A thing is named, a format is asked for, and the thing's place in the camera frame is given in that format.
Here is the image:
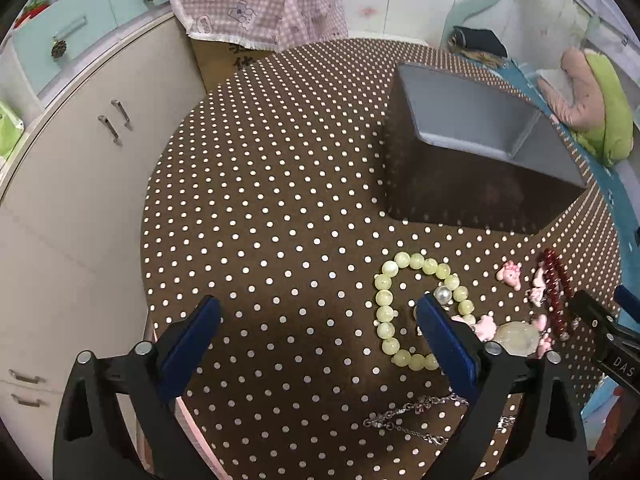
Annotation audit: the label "dark red bead bracelet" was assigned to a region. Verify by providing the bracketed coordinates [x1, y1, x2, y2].
[536, 247, 577, 343]

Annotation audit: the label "pink charm jade pendant bracelet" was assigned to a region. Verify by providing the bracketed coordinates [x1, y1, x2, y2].
[450, 259, 556, 360]

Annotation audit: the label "silver chain bracelet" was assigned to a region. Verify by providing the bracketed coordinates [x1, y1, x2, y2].
[362, 392, 518, 447]

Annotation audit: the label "pale green bead bracelet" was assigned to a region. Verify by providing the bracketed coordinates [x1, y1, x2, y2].
[373, 250, 478, 373]

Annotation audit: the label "beige curved cabinet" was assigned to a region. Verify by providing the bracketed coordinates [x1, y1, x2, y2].
[1, 16, 205, 478]

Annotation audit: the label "pink green plush toy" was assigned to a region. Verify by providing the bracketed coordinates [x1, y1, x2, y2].
[537, 48, 634, 168]

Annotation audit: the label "grey metal tin box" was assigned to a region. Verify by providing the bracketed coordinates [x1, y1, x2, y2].
[382, 63, 587, 234]

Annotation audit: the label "folded dark clothes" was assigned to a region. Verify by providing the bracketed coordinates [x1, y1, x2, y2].
[447, 26, 509, 67]

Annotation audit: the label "green white package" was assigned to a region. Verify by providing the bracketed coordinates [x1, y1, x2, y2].
[0, 102, 25, 162]

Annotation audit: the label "cardboard box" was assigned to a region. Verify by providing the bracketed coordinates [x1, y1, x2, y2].
[190, 39, 272, 91]

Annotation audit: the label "light blue drawer unit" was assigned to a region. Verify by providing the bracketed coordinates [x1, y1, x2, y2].
[11, 0, 168, 93]

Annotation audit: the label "pink checkered cover cloth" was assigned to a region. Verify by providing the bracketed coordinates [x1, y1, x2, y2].
[169, 0, 348, 52]

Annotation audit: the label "teal bed frame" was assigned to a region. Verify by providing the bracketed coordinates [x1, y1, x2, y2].
[439, 0, 524, 51]

